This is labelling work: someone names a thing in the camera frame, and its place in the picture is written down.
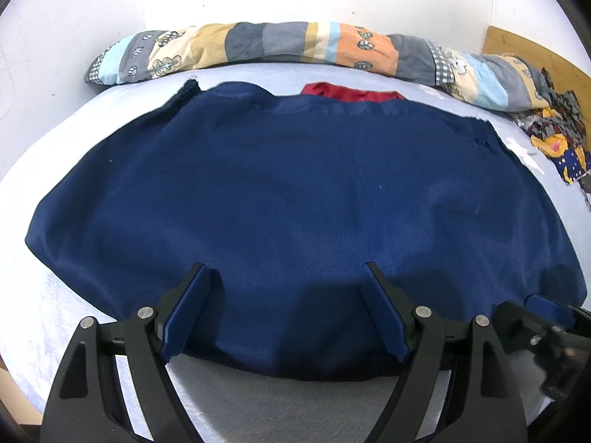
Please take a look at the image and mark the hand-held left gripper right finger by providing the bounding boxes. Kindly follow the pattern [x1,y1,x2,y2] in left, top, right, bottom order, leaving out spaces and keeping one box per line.
[364,262,528,443]

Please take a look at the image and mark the navy jacket with red collar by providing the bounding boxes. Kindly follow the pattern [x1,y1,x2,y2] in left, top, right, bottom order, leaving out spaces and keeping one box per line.
[23,80,588,383]

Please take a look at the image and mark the wooden board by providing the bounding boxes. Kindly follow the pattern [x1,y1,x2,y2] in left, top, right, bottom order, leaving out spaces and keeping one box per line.
[482,25,591,102]

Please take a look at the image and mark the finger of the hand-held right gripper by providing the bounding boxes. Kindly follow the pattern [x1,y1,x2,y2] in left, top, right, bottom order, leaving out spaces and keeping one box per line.
[492,301,555,361]
[525,294,578,329]

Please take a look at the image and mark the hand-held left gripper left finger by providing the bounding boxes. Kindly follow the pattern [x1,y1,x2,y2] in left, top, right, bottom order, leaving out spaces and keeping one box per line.
[39,263,212,443]

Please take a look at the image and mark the patchwork long pillow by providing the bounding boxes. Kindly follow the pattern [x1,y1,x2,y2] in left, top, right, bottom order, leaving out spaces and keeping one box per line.
[84,21,555,112]

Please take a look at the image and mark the colourful patterned cloth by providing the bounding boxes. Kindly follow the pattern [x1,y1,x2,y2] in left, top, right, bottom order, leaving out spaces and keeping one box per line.
[512,53,591,205]

